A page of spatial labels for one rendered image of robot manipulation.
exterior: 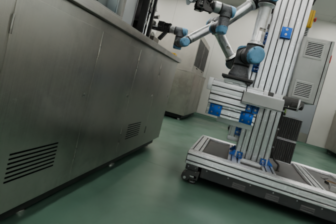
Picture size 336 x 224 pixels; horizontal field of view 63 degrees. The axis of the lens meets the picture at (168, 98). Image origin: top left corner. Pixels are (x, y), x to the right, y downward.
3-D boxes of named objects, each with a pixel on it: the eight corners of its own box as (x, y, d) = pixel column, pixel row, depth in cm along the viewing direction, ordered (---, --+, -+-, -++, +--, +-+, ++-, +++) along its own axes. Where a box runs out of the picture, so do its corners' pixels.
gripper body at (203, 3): (196, 5, 174) (213, 11, 176) (199, -8, 174) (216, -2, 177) (192, 9, 181) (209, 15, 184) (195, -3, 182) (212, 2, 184)
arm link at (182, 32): (184, 37, 236) (187, 27, 236) (172, 34, 239) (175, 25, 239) (186, 39, 244) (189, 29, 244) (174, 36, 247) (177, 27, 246)
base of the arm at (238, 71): (247, 80, 209) (251, 68, 209) (248, 79, 195) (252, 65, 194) (228, 76, 213) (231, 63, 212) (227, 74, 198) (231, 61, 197)
